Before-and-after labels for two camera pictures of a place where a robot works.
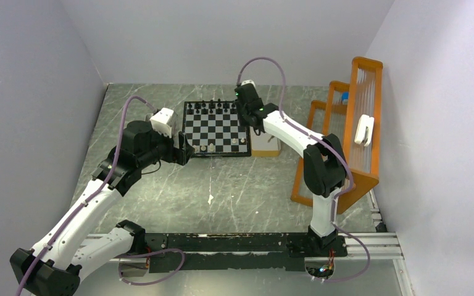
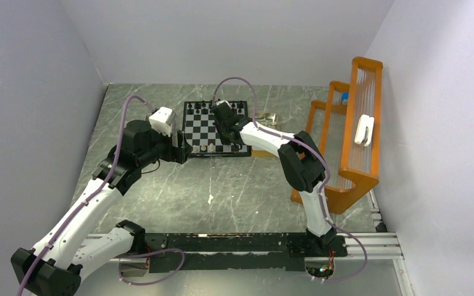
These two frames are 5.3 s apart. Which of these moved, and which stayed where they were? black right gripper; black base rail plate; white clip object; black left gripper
Moved: black right gripper
Stayed: black left gripper; black base rail plate; white clip object
